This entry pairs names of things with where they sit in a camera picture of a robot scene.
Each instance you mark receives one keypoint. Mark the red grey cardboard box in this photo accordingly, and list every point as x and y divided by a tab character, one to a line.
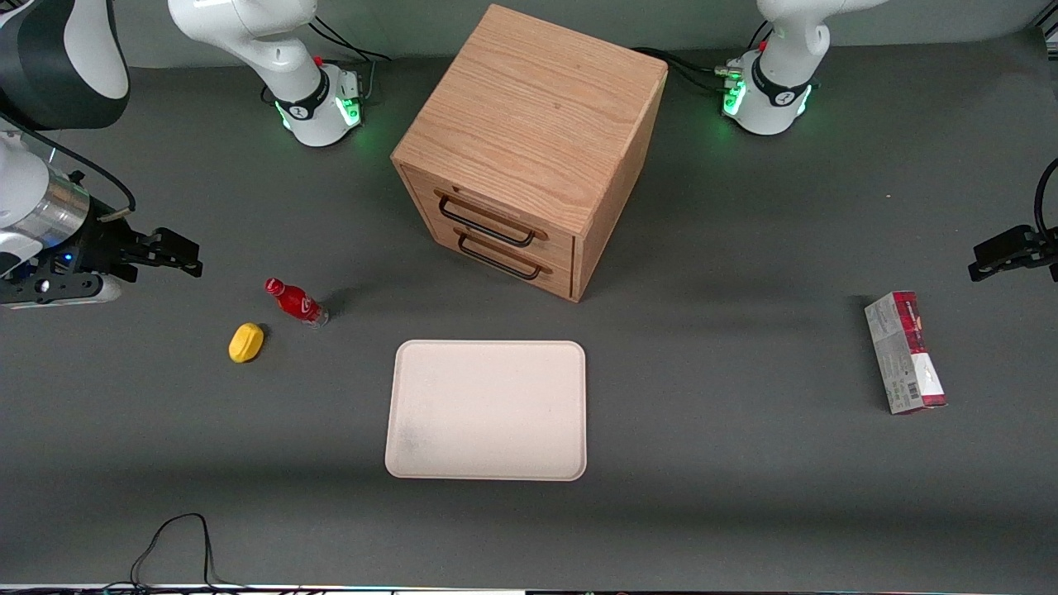
905	355

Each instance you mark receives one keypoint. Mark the wooden drawer cabinet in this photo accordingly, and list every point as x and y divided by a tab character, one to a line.
537	116

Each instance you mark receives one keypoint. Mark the beige plastic tray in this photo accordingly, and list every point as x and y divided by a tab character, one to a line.
486	410

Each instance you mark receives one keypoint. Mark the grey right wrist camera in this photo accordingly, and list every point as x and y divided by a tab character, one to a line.
58	293

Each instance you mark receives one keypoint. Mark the yellow toy lemon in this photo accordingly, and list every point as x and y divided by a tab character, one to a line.
246	342

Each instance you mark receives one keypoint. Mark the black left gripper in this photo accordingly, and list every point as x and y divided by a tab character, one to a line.
1018	250

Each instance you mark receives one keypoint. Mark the red coke bottle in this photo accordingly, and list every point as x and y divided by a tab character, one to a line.
295	302

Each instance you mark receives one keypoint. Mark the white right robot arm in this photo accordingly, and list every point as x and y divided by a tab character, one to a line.
248	33

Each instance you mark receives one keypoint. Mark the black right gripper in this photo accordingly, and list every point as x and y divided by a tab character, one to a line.
101	245

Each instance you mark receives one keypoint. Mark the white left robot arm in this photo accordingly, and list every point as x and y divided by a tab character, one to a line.
777	83

